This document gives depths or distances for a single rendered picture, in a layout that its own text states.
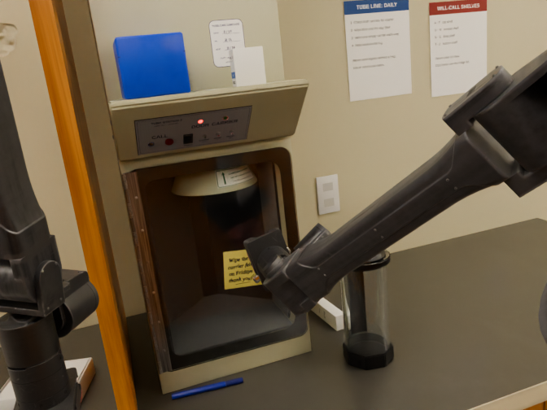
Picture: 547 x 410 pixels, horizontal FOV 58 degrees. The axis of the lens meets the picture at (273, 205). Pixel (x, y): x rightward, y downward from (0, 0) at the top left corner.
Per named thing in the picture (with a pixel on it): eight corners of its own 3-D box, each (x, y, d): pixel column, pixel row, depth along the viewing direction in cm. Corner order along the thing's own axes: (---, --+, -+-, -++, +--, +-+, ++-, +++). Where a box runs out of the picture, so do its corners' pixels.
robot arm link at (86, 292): (-34, 261, 52) (37, 268, 50) (37, 226, 63) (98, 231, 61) (-16, 360, 56) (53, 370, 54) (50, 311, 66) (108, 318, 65)
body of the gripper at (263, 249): (276, 224, 87) (291, 237, 81) (295, 272, 91) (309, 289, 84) (242, 241, 86) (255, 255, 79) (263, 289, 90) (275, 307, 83)
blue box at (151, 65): (122, 99, 83) (111, 43, 81) (181, 92, 86) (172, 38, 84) (125, 100, 74) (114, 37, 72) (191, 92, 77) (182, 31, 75)
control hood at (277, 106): (116, 159, 86) (106, 101, 83) (291, 133, 95) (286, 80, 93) (120, 169, 75) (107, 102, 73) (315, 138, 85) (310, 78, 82)
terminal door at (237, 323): (162, 372, 96) (124, 170, 86) (307, 332, 105) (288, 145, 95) (163, 374, 96) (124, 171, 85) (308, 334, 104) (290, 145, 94)
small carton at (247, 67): (233, 86, 87) (228, 50, 85) (260, 83, 88) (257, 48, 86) (236, 86, 82) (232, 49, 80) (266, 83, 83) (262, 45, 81)
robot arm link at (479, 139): (498, 76, 43) (584, 163, 43) (505, 58, 47) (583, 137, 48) (247, 280, 72) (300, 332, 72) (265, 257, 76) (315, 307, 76)
